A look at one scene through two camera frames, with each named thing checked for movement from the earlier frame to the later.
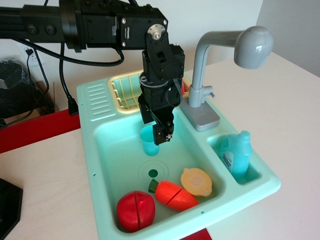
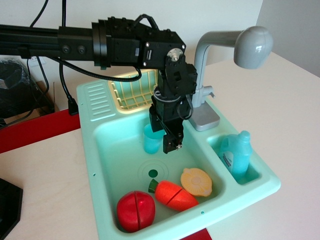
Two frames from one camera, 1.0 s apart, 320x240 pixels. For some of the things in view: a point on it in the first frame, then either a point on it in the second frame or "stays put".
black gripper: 157,99 → 174,103
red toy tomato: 135,210 stays put
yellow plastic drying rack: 125,90 stays put
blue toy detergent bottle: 234,152 stays put
